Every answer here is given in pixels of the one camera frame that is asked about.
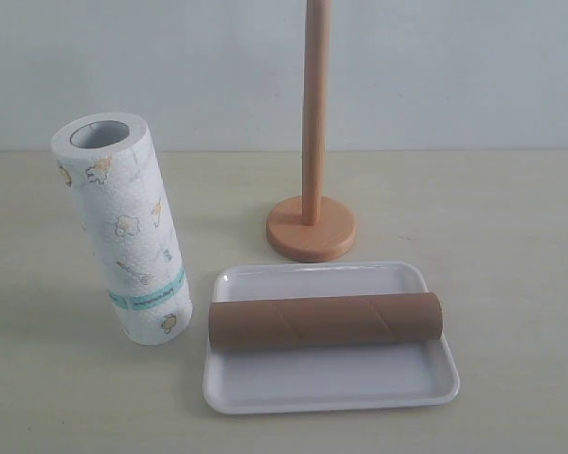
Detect printed paper towel roll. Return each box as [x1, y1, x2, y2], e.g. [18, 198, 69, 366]
[50, 113, 193, 346]

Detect brown cardboard tube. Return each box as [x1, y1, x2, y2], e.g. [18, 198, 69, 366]
[208, 292, 444, 351]

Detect wooden paper towel holder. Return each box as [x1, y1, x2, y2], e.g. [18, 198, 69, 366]
[266, 1, 357, 263]

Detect white plastic tray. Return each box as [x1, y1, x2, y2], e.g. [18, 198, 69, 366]
[203, 261, 460, 414]

